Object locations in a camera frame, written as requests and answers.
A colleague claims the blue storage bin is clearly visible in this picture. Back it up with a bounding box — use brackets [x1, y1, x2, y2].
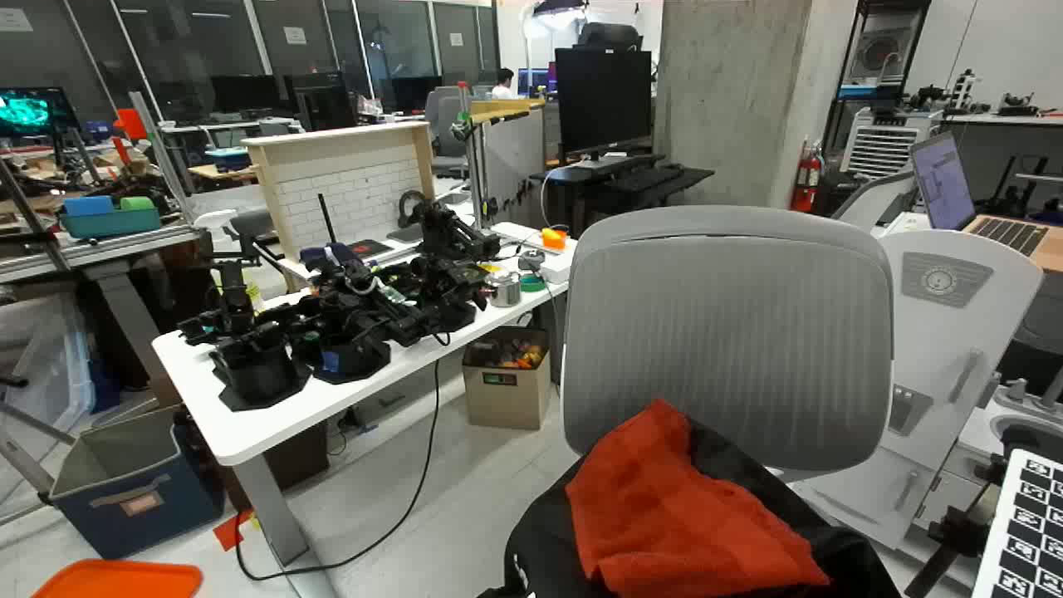
[48, 409, 227, 561]

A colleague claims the red fire extinguisher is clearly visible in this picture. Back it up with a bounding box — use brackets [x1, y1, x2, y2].
[786, 141, 829, 216]

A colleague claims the orange towel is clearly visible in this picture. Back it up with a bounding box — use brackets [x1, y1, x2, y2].
[561, 400, 833, 598]

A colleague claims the black mechanical device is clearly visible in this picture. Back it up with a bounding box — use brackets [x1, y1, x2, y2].
[396, 190, 501, 335]

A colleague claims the black computer monitor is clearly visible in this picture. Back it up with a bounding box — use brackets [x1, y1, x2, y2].
[552, 43, 658, 159]

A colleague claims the grey desk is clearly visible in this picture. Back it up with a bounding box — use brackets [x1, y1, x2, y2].
[0, 219, 214, 391]

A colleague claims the cardboard box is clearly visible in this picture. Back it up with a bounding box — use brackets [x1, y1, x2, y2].
[462, 331, 556, 434]

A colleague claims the orange floor marker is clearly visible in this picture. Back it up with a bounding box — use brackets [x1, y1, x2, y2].
[214, 509, 261, 555]

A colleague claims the white pegboard panel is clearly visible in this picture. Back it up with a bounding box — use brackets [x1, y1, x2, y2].
[242, 120, 440, 267]

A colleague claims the blue teal box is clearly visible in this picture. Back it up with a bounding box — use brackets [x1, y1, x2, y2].
[59, 192, 164, 242]

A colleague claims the white desk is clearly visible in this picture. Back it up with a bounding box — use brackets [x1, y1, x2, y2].
[151, 216, 577, 569]

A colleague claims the monitor with teal screen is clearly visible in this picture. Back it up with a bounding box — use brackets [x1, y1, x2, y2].
[0, 88, 59, 143]

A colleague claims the black keyboard desk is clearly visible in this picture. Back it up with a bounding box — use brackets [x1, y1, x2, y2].
[541, 152, 719, 236]

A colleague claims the black camera rig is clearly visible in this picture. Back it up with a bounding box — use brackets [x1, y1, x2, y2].
[211, 326, 313, 413]

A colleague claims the grey office chair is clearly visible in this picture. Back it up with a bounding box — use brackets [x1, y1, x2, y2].
[561, 207, 897, 483]

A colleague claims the black white calibration checkerboard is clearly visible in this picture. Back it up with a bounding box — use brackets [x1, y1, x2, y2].
[970, 446, 1063, 598]

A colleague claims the white machine housing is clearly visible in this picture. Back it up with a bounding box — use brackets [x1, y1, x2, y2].
[794, 212, 1048, 552]

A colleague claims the black floor cable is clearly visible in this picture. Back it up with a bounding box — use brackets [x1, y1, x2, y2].
[231, 353, 444, 584]

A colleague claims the black fabric bag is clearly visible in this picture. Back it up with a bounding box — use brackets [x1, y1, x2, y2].
[480, 415, 907, 598]

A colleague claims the silver laptop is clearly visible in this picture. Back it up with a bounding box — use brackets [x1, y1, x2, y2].
[907, 131, 1063, 259]

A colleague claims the black equipment pile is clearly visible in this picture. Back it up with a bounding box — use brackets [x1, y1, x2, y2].
[292, 192, 398, 386]

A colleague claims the orange plastic lid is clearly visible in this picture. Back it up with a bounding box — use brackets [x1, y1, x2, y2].
[29, 558, 206, 598]

